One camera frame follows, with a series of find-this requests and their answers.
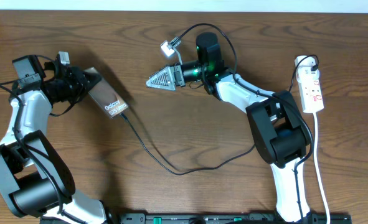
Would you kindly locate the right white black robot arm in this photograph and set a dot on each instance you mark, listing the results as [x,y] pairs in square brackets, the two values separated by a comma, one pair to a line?
[279,132]

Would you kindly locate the white power strip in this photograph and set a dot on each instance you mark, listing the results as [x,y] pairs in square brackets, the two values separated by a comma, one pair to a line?
[307,75]

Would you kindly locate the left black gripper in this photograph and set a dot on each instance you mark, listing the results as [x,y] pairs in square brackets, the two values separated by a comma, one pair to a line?
[81,83]

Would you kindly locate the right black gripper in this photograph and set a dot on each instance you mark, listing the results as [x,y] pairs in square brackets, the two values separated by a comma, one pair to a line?
[179,81]

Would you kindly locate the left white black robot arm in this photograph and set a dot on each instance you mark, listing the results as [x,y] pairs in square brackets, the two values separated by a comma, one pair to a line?
[34,180]

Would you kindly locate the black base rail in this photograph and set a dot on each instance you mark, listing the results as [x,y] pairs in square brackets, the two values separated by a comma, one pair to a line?
[140,218]

